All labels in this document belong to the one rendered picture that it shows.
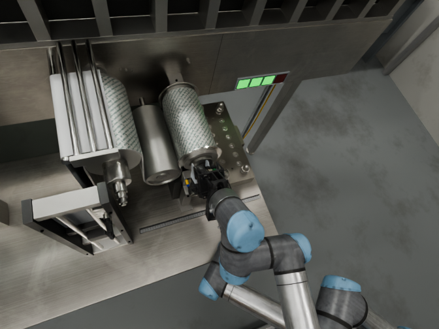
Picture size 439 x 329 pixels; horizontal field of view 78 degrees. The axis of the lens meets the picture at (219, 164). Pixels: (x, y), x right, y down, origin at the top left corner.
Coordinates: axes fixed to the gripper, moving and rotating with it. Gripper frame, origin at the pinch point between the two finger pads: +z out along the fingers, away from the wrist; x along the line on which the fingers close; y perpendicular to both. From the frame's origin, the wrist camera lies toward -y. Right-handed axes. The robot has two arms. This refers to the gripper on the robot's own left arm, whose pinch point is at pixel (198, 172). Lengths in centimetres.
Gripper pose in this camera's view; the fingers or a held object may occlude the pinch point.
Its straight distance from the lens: 85.0
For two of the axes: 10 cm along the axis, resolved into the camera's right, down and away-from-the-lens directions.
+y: -0.6, -8.8, -4.6
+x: -9.3, 2.2, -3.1
